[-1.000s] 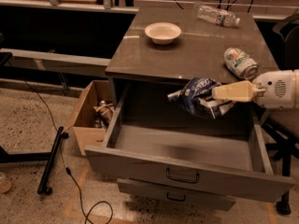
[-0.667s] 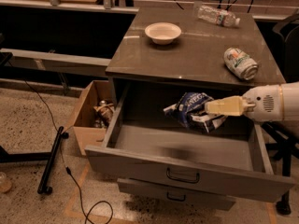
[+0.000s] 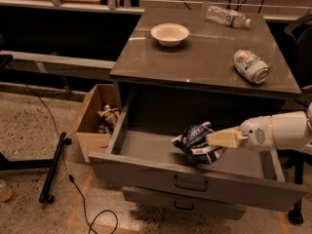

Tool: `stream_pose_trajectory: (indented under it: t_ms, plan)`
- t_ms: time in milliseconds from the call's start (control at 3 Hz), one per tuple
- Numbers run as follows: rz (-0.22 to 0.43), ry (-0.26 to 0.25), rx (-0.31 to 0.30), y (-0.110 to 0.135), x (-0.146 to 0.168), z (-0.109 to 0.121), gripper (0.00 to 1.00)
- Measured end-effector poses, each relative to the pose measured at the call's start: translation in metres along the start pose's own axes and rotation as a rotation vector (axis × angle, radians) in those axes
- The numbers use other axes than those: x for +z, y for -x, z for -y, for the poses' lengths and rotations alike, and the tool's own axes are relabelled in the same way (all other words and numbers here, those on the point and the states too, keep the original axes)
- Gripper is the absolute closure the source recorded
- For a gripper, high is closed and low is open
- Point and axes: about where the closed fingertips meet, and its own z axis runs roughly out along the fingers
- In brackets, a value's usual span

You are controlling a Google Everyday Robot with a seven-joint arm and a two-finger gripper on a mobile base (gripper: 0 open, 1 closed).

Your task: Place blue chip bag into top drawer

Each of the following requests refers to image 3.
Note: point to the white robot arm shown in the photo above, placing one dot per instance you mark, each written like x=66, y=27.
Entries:
x=283, y=131

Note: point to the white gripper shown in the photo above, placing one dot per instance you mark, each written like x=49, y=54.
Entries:
x=255, y=135

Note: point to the white bowl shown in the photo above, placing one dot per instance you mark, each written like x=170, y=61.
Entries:
x=169, y=34

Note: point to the blue chip bag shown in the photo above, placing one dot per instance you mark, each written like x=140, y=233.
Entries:
x=192, y=142

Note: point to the open grey top drawer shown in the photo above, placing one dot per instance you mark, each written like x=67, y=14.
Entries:
x=141, y=154

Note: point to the clear plastic water bottle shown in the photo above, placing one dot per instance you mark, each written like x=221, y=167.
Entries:
x=227, y=17

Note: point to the grey drawer cabinet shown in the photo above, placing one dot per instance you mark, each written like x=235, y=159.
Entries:
x=203, y=61

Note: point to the black stand leg with wheels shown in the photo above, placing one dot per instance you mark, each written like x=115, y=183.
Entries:
x=46, y=196

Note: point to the cans in cardboard box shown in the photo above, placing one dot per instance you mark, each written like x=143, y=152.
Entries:
x=108, y=118

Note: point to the grey bottom drawer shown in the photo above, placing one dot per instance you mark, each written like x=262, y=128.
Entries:
x=182, y=203

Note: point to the cardboard box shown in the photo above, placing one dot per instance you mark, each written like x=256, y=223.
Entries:
x=86, y=122

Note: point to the crushed soda can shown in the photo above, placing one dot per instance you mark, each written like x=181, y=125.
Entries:
x=250, y=66

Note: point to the grey metal rail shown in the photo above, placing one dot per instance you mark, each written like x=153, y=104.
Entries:
x=65, y=66

